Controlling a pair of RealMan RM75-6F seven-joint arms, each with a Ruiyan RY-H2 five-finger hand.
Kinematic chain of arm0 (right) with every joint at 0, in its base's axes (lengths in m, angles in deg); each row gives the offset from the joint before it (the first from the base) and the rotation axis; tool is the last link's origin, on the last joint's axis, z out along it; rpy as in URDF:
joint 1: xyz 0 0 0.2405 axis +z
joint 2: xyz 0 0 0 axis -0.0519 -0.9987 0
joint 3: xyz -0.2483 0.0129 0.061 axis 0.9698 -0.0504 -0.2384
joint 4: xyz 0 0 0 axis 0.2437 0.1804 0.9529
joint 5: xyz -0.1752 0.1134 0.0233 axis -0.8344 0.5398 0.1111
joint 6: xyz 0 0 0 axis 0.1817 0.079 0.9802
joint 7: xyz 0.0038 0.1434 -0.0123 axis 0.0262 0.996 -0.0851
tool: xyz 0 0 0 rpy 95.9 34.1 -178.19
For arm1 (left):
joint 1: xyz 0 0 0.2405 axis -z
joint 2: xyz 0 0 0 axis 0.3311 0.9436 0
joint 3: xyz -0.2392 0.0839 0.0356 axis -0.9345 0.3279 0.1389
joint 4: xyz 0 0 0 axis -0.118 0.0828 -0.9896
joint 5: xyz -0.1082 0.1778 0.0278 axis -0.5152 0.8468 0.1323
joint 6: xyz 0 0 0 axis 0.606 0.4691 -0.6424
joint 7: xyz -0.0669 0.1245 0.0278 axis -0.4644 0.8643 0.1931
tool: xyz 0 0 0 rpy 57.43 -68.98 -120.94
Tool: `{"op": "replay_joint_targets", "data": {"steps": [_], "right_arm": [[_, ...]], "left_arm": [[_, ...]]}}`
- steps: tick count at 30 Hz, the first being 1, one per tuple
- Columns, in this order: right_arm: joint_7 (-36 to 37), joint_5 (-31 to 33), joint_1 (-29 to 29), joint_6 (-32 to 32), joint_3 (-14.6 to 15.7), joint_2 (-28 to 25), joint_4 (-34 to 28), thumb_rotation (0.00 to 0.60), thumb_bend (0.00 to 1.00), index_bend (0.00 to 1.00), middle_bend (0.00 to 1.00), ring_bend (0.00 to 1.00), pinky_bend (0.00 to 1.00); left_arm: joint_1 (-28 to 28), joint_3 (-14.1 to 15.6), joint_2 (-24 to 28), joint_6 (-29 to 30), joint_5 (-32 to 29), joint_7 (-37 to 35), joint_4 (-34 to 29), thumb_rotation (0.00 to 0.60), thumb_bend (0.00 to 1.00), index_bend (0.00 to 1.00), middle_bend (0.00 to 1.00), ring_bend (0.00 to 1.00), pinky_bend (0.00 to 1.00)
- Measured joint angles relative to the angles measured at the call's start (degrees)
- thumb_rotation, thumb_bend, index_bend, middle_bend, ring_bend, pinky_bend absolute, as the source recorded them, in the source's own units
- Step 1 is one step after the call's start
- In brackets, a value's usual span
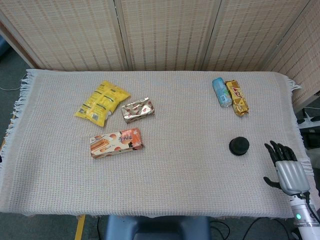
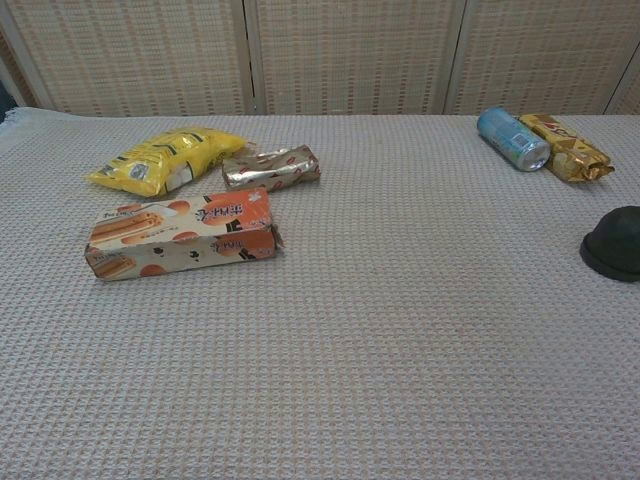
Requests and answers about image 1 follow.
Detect black round cup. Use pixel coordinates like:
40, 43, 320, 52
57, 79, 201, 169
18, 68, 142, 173
229, 136, 250, 154

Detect black floor cable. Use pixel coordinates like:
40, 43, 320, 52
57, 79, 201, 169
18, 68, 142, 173
209, 219, 231, 240
242, 216, 292, 240

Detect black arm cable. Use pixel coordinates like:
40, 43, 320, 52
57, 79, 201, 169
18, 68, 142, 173
300, 191, 320, 225

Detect black box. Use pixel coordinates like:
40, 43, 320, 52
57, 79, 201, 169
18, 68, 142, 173
299, 128, 320, 149

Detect blue object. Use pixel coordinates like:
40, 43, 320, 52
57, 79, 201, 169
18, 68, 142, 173
0, 34, 11, 64

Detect silver foil snack pack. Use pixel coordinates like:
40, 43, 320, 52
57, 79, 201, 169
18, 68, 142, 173
120, 97, 156, 124

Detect yellow floor strip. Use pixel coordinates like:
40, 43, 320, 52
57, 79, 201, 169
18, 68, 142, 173
74, 214, 87, 240

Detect yellow snack bag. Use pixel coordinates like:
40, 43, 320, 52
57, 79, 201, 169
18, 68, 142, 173
73, 79, 132, 128

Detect bamboo folding screen panel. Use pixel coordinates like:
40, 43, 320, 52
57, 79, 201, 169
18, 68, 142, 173
201, 0, 311, 73
114, 0, 222, 72
0, 0, 129, 72
262, 0, 320, 109

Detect beige woven fringed tablecloth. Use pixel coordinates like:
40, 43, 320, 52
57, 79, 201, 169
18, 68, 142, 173
0, 68, 315, 218

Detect orange biscuit box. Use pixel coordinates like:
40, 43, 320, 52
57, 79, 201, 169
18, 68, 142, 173
89, 127, 145, 160

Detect gold foil snack pack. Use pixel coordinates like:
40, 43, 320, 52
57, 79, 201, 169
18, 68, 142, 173
224, 79, 250, 118

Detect light blue drink can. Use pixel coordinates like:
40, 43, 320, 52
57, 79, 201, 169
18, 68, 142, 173
211, 77, 233, 108

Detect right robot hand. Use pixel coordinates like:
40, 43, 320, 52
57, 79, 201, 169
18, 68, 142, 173
263, 140, 311, 196

